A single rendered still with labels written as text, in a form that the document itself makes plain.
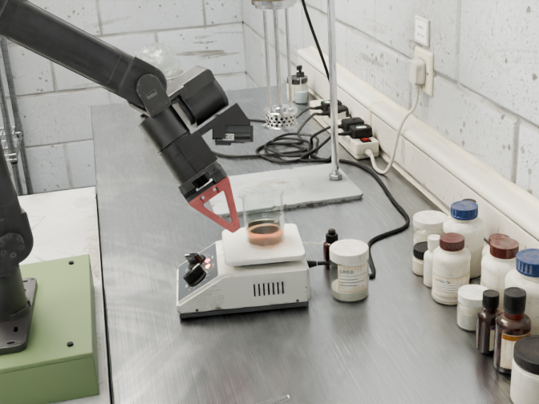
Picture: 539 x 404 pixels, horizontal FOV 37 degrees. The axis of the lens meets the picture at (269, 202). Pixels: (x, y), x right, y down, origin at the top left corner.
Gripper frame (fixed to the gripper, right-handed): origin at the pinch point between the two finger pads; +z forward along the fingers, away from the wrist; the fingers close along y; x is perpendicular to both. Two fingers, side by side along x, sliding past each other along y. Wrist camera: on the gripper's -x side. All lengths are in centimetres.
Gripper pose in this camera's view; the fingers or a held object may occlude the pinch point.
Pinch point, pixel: (233, 225)
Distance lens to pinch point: 117.0
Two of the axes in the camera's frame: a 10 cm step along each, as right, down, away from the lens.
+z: 5.7, 8.2, 0.7
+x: -8.1, 5.8, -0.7
